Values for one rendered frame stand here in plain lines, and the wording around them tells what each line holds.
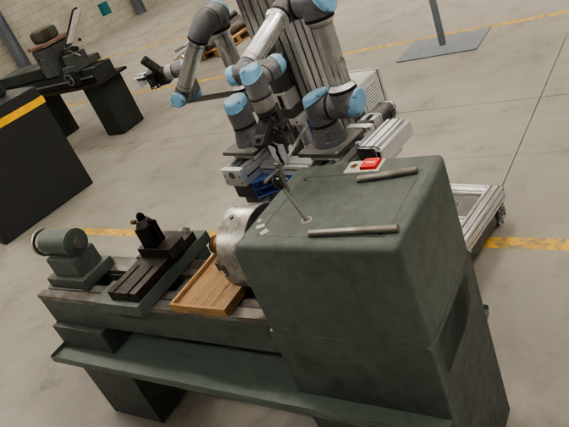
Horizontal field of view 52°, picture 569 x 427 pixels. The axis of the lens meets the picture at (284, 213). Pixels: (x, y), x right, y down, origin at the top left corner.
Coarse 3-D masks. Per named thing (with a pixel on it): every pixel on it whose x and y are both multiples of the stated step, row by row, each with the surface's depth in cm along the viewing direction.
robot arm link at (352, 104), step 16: (288, 0) 217; (304, 0) 213; (320, 0) 210; (336, 0) 217; (304, 16) 218; (320, 16) 215; (320, 32) 219; (320, 48) 223; (336, 48) 223; (336, 64) 225; (336, 80) 228; (352, 80) 231; (336, 96) 230; (352, 96) 229; (336, 112) 235; (352, 112) 231
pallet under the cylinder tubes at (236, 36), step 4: (244, 28) 1051; (236, 32) 1044; (240, 32) 1034; (244, 32) 1088; (232, 36) 1027; (236, 36) 1026; (248, 36) 1044; (236, 40) 1030; (240, 40) 1034; (244, 40) 1036; (236, 44) 1022; (212, 48) 1005; (216, 48) 993; (204, 52) 1013; (208, 52) 1007; (212, 52) 1003; (216, 52) 995; (204, 56) 1017; (208, 56) 1022; (216, 56) 1000; (220, 56) 996
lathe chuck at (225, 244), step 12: (240, 204) 217; (252, 204) 214; (228, 216) 212; (240, 216) 208; (228, 228) 208; (228, 240) 207; (228, 252) 207; (228, 264) 208; (228, 276) 212; (240, 276) 209
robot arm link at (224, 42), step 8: (216, 0) 269; (216, 8) 263; (224, 8) 268; (224, 16) 267; (224, 24) 268; (216, 32) 268; (224, 32) 269; (216, 40) 272; (224, 40) 271; (232, 40) 274; (224, 48) 273; (232, 48) 274; (224, 56) 275; (232, 56) 275; (224, 64) 279; (232, 88) 285; (240, 88) 281
